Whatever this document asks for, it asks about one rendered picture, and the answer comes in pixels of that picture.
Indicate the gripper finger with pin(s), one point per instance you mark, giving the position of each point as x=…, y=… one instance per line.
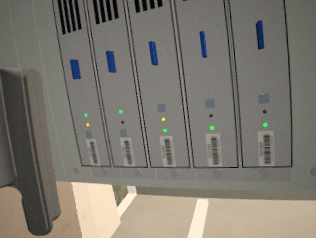
x=25, y=154

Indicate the grey server rack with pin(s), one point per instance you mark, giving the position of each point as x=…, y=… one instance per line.
x=169, y=104

